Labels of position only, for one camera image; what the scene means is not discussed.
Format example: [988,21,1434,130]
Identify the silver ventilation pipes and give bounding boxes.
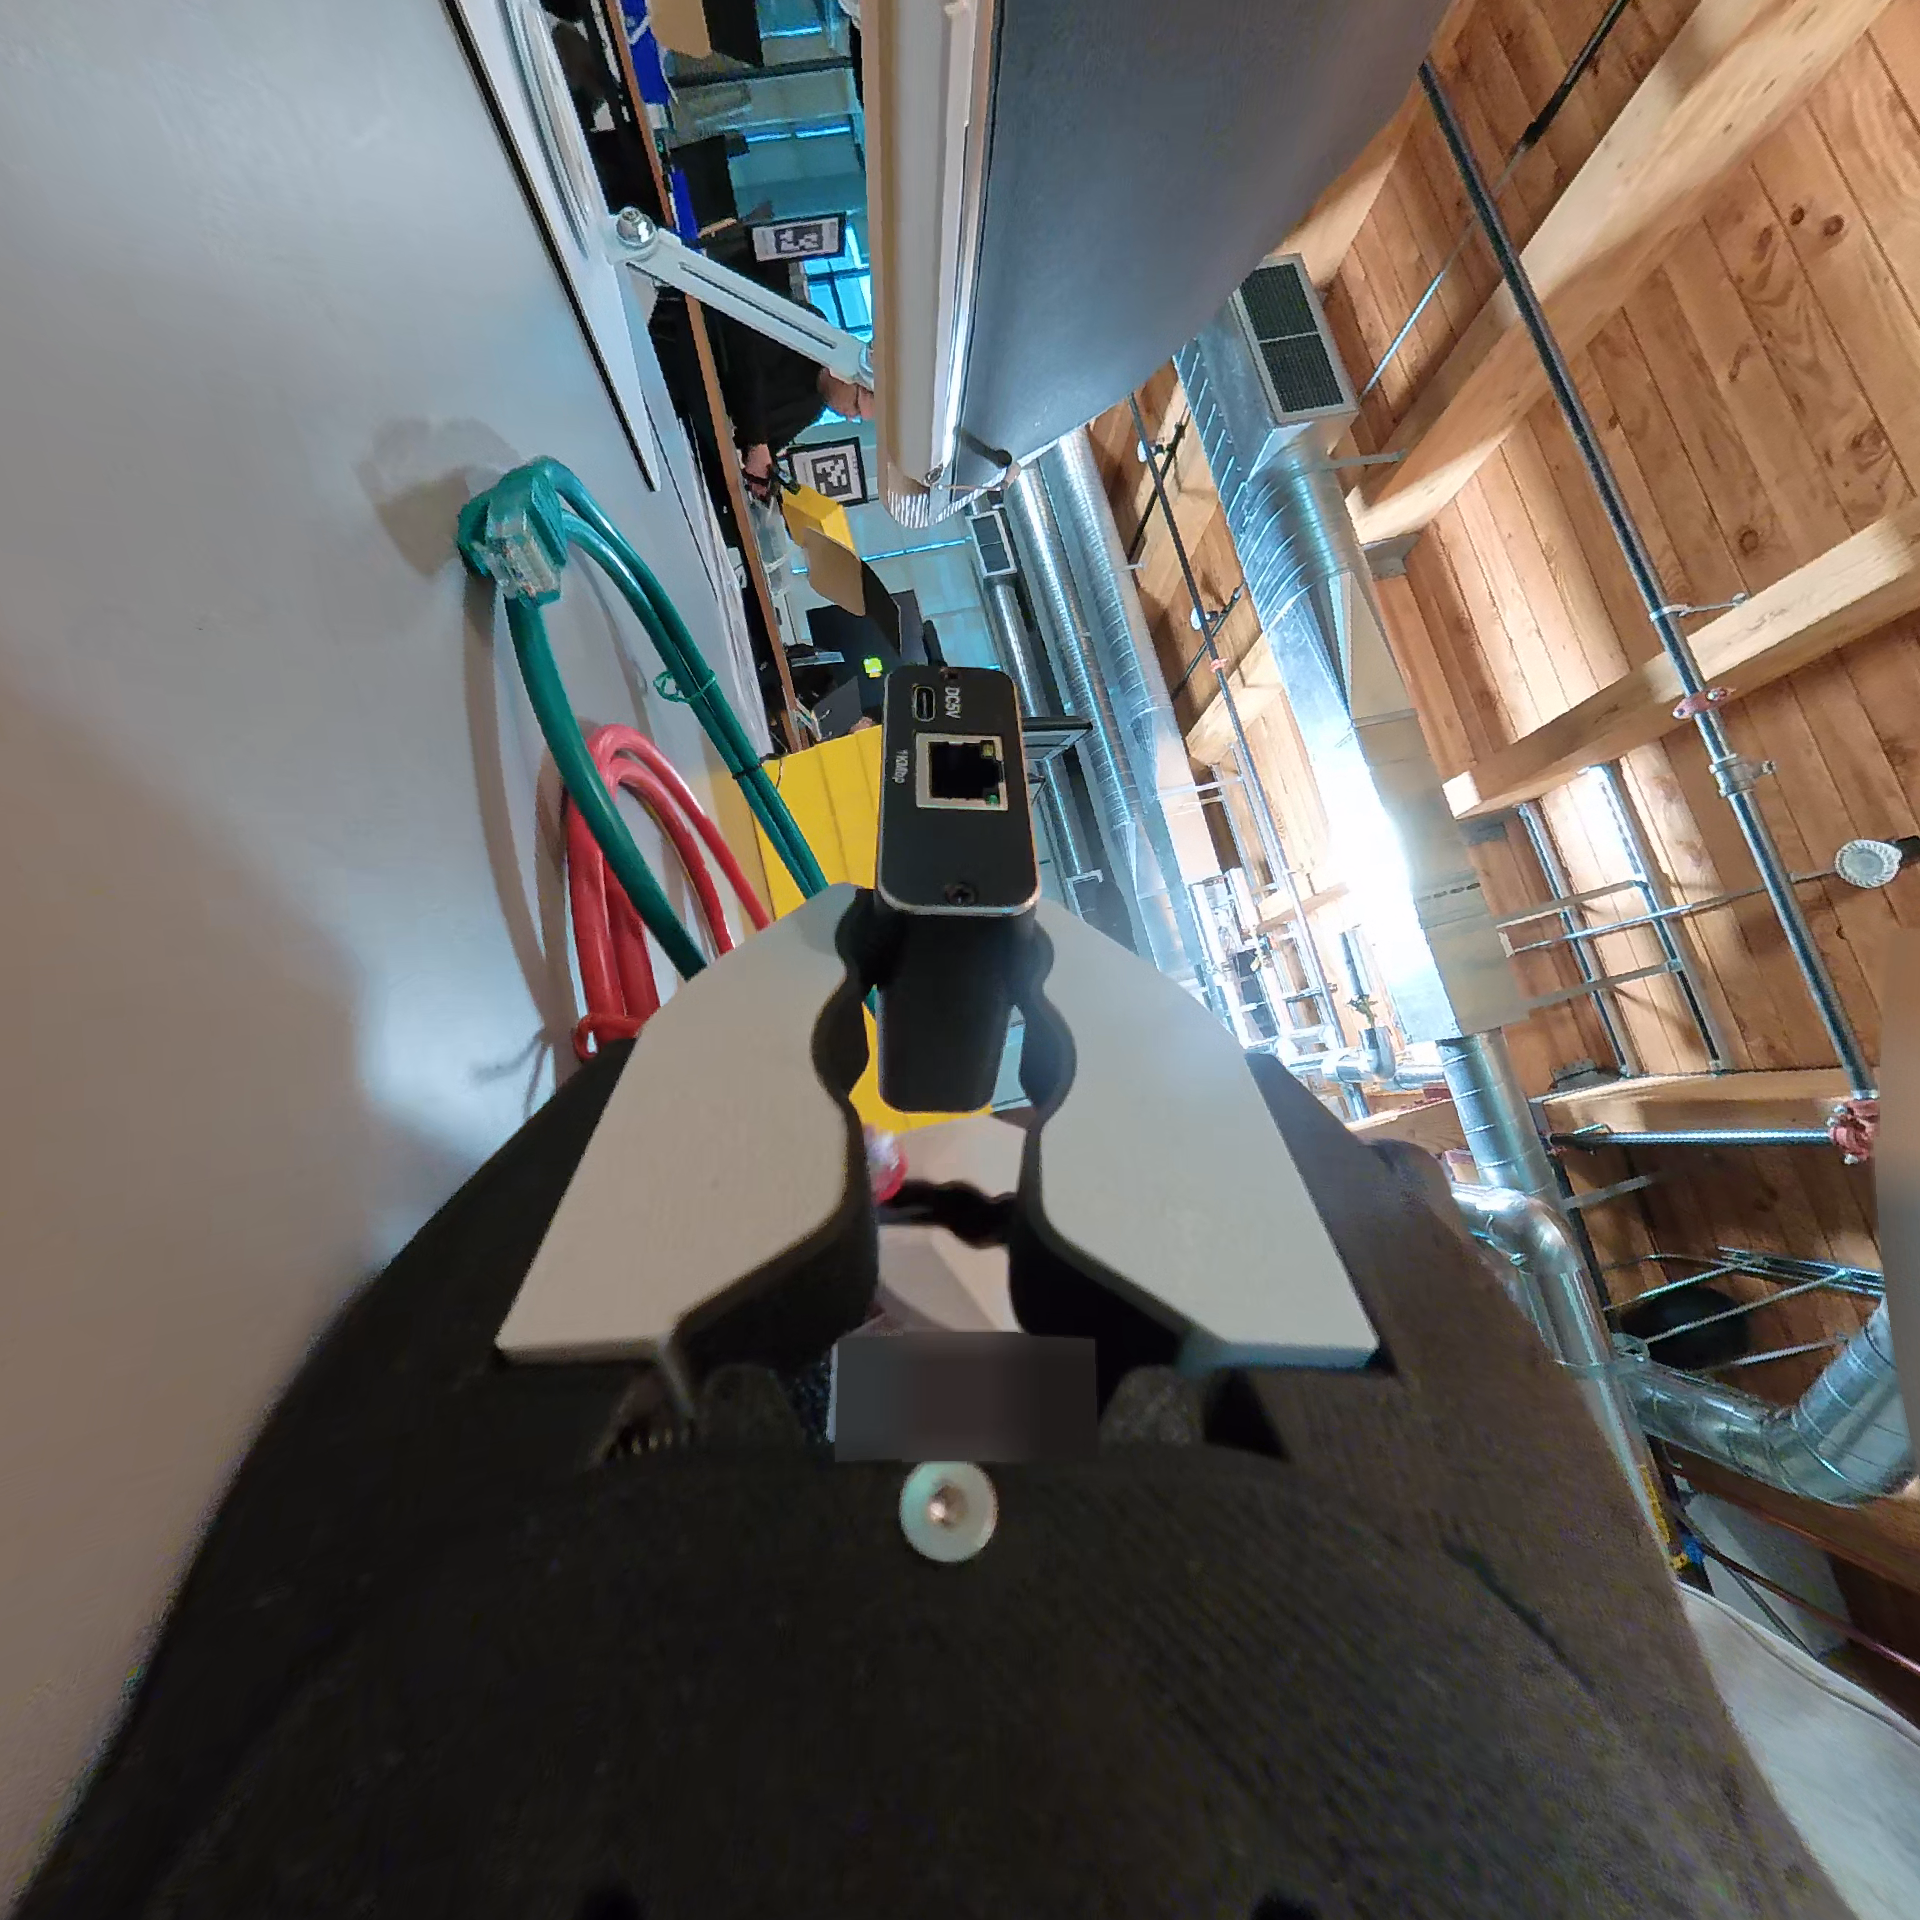
[1439,1036,1920,1513]

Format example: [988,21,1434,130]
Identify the red cable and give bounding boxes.
[561,725,906,1206]

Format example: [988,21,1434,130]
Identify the white metal stand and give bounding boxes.
[446,0,883,494]

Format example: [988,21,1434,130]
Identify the white air vent grille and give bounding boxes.
[1226,251,1361,430]

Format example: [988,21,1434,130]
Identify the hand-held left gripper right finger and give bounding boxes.
[1009,908,1382,1373]

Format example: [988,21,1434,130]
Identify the black network adapter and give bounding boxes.
[878,665,1045,1117]

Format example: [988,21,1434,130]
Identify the green ethernet cable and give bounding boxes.
[455,456,837,979]

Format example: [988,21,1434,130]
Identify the long work table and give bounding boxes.
[604,0,806,752]

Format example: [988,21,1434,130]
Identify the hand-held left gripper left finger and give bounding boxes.
[497,884,878,1365]

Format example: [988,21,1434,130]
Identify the large yellow plastic bin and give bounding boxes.
[711,727,891,1137]

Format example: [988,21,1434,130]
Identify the black and wood panel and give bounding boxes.
[803,531,903,634]

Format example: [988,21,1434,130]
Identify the black computer monitor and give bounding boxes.
[815,592,942,739]

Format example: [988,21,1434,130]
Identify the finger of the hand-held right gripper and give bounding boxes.
[878,1177,1026,1339]

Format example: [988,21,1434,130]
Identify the silver ceiling duct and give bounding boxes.
[992,433,1187,963]

